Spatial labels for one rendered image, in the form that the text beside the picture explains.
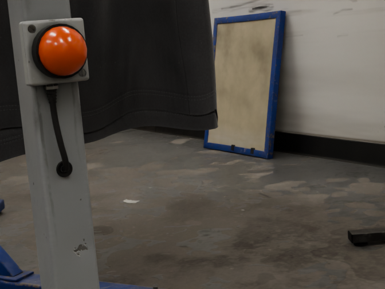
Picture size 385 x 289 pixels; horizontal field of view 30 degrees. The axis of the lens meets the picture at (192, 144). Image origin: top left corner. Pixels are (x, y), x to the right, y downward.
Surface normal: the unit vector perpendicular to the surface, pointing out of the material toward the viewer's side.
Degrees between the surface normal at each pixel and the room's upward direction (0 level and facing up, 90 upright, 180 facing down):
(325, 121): 90
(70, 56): 100
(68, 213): 90
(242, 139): 77
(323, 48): 90
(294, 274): 0
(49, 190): 90
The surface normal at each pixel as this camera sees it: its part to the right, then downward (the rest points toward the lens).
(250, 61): -0.86, -0.03
